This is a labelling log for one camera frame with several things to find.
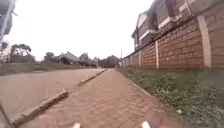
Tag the stone kerb blocks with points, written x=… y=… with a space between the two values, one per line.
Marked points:
x=41 y=107

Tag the row of trees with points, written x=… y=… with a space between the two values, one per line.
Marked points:
x=66 y=58

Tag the reddish paved road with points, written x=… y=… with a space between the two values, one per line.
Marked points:
x=36 y=85

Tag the grass verge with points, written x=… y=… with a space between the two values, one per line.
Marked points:
x=173 y=90

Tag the robot's own part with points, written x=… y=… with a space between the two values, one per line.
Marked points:
x=145 y=125
x=77 y=125

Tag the brick building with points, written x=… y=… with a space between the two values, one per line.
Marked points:
x=156 y=21

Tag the brick boundary wall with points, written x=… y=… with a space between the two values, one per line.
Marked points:
x=180 y=46

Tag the red brick path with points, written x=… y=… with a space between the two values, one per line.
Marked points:
x=110 y=96

